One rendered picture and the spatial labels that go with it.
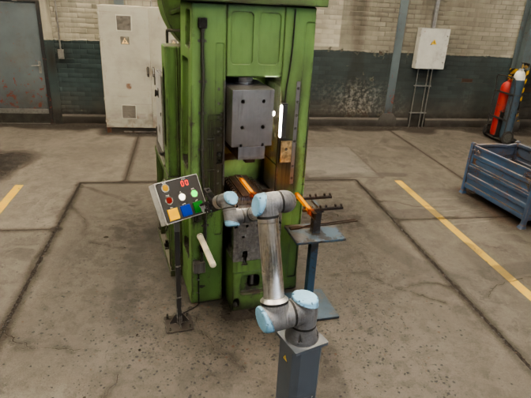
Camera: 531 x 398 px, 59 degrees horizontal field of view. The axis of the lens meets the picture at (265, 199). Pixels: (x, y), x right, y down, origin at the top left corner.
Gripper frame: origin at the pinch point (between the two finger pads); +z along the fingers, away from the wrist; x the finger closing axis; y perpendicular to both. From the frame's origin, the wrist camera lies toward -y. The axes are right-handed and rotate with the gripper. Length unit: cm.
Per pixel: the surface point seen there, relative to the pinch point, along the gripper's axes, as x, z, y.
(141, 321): -30, 83, 71
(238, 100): 34, -30, -59
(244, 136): 39, -20, -37
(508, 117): 758, 86, 10
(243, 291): 41, 43, 76
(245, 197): 41.2, 3.0, 4.1
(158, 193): -26.0, 3.3, -14.8
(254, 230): 44, 9, 30
